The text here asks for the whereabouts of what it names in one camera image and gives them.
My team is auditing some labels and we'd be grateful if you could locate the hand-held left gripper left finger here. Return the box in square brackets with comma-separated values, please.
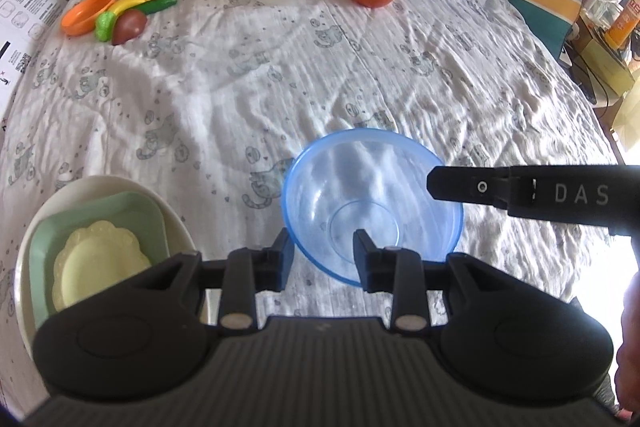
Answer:
[126, 227, 297, 330]

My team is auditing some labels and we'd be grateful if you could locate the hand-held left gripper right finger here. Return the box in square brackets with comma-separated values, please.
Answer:
[352, 229, 522, 334]

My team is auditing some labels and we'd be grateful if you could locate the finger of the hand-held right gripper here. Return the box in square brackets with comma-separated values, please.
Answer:
[427, 165, 535, 211]

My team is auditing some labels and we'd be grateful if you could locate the blue transparent bowl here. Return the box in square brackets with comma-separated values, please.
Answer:
[281, 129, 464, 288]

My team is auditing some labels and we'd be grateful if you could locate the white round plate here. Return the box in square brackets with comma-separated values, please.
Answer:
[14, 175, 198, 358]

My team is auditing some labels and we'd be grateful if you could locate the small yellow scalloped plate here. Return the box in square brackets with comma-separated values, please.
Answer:
[51, 220, 152, 313]

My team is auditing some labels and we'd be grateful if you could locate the green square plate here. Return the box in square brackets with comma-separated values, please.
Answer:
[30, 191, 168, 333]

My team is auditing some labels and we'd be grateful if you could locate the person's right forearm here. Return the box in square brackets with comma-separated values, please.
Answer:
[616, 297, 640, 413]

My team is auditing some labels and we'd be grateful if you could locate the yellow cardboard box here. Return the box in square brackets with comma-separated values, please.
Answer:
[575, 22, 640, 84]

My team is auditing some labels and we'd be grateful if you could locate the orange bottle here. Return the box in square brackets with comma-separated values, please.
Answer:
[605, 0, 640, 48]

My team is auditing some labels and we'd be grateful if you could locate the white printed blanket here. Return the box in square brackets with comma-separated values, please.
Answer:
[0, 0, 631, 358]

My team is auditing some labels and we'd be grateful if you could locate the purple toy onion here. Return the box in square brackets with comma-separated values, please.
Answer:
[111, 9, 148, 46]

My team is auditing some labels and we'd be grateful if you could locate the green toy cucumber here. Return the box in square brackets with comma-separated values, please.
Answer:
[135, 0, 178, 15]

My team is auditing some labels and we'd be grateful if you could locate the light green toy vegetable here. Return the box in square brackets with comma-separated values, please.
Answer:
[95, 12, 117, 42]

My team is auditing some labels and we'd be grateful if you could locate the yellow toy banana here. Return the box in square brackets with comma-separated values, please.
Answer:
[96, 0, 147, 20]

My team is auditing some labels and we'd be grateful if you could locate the orange toy pan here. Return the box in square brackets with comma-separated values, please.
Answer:
[61, 0, 116, 36]

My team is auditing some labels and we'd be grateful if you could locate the black cable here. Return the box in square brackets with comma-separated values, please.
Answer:
[567, 51, 617, 114]

